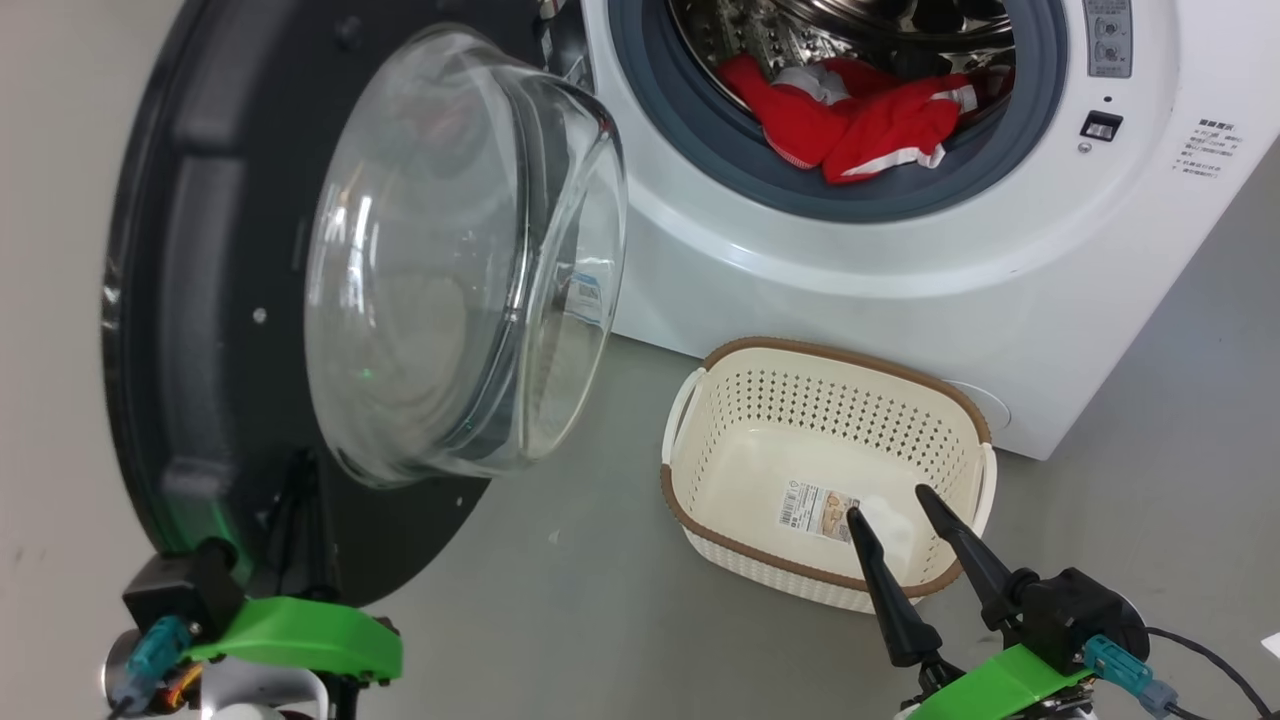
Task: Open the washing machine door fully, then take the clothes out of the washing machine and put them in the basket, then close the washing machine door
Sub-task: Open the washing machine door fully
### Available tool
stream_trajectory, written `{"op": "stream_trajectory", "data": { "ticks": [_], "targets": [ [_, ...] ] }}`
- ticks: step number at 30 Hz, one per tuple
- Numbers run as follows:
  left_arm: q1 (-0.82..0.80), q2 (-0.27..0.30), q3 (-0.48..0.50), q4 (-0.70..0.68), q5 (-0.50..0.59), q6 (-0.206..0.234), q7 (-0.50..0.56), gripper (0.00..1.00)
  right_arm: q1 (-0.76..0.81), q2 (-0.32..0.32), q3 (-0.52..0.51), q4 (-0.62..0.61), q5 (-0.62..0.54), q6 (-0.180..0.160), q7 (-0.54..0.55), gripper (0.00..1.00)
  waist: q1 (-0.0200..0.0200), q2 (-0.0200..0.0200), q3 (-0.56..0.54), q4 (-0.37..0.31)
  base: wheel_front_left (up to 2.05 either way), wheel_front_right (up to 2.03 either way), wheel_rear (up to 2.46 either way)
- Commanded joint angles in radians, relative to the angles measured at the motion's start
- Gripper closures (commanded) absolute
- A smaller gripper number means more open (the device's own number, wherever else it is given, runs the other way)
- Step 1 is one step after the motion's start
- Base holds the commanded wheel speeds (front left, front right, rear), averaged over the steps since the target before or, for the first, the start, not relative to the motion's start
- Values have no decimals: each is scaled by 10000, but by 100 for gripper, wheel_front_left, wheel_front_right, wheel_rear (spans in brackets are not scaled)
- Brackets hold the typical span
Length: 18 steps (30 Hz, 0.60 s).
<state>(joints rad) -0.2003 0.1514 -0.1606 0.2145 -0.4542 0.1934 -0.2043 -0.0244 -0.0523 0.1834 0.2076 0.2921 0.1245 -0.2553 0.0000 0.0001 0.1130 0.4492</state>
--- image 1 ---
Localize teal left cable connector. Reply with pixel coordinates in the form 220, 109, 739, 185
125, 615, 191, 701

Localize white front-load washing machine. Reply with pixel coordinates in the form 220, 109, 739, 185
540, 0, 1280, 461

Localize grey warning sticker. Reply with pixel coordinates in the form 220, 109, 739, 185
1083, 0, 1134, 79

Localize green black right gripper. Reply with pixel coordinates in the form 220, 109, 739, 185
846, 485, 1096, 720

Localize small printed text sticker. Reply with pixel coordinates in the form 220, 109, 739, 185
1180, 118, 1241, 181

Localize white barcode product label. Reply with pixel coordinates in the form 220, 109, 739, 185
778, 480, 861, 544

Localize red garment white stripes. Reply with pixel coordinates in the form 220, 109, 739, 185
715, 53, 871, 169
820, 72, 1011, 186

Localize teal cable connector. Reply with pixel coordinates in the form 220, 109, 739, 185
1083, 635, 1181, 716
125, 615, 191, 701

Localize black round glass washer door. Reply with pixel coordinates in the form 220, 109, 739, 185
100, 0, 629, 609

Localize teal right cable connector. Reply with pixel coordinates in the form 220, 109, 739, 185
1083, 635, 1181, 716

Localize cream perforated basket brown rim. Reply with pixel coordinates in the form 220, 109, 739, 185
660, 337, 998, 614

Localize thin black right cable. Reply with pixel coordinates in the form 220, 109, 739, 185
1145, 628, 1273, 720

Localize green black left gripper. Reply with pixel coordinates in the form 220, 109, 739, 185
185, 450, 404, 720

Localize round white filter cover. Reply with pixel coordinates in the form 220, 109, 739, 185
940, 378, 1013, 433

